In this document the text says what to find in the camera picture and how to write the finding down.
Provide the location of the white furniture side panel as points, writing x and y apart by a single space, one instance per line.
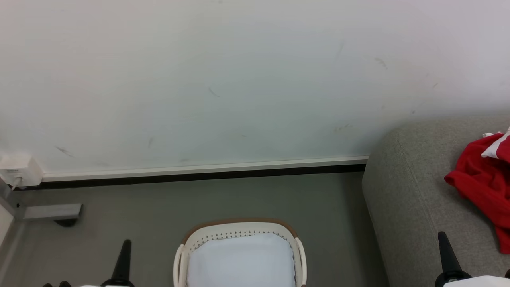
4 227

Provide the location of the white cushion in basket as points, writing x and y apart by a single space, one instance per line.
241 259

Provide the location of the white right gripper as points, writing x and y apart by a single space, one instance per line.
478 282

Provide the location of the white laundry basket brown rim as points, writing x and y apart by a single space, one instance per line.
239 228

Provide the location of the red and white garment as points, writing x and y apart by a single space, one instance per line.
484 179

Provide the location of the white and black baseboard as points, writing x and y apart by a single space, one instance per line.
199 169

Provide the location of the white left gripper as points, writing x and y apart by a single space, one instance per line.
93 286

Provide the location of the grey metal frame bar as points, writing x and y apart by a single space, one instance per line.
51 211

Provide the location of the grey fabric sofa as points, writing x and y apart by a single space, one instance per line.
414 191

